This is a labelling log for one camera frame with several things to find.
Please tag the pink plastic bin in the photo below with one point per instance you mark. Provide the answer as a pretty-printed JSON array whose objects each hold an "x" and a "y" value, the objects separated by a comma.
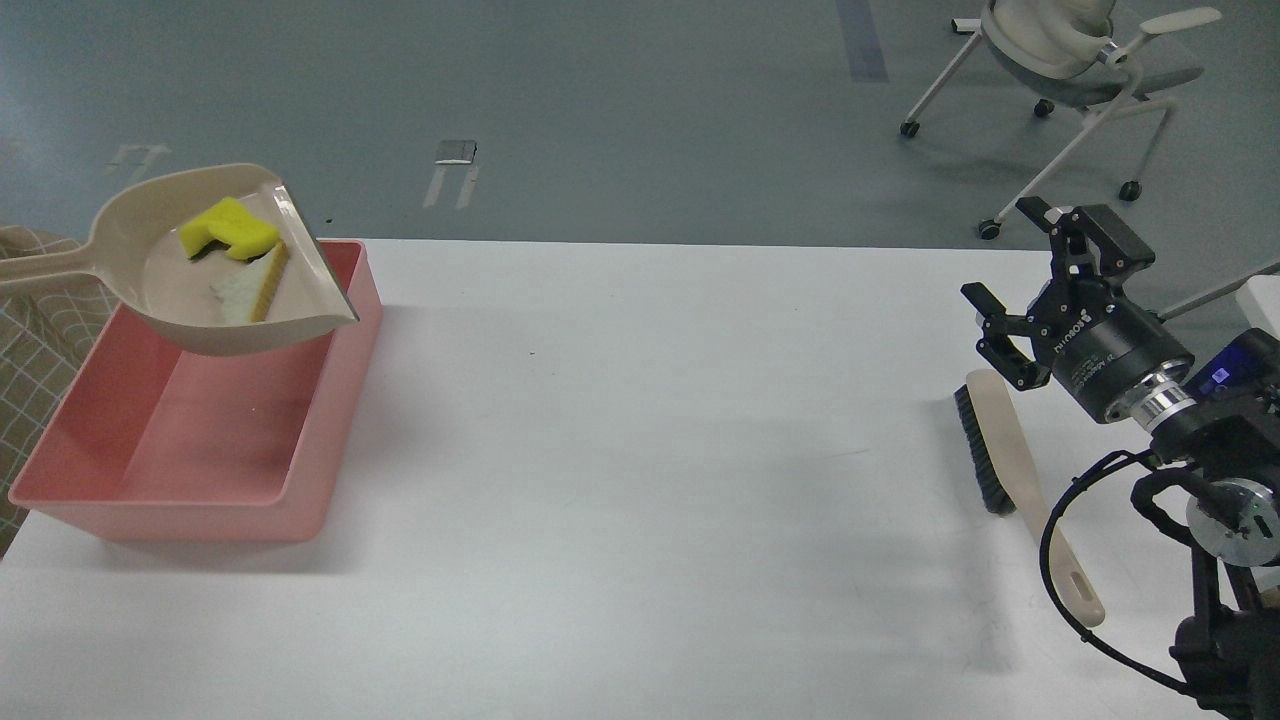
[{"x": 152, "y": 443}]

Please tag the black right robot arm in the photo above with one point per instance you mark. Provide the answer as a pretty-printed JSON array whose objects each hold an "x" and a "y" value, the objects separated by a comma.
[{"x": 1211, "y": 465}]

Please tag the beige checkered cloth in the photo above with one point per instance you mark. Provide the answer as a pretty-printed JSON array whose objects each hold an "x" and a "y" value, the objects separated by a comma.
[{"x": 45, "y": 337}]

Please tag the bread slice piece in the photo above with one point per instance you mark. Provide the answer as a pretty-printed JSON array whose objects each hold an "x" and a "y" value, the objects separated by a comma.
[{"x": 245, "y": 296}]

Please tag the beige plastic dustpan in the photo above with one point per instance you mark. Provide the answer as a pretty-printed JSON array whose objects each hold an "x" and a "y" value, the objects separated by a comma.
[{"x": 134, "y": 251}]

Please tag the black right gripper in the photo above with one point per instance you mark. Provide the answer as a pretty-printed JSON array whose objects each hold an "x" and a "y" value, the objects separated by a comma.
[{"x": 1081, "y": 329}]

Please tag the yellow sponge piece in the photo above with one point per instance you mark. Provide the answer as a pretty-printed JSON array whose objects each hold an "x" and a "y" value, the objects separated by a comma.
[{"x": 244, "y": 236}]

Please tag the white office chair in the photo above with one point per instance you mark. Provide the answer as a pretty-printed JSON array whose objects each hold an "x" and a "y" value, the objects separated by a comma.
[{"x": 1079, "y": 55}]

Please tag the beige hand brush black bristles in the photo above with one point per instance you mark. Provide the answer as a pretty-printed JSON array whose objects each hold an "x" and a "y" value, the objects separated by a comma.
[{"x": 1008, "y": 481}]

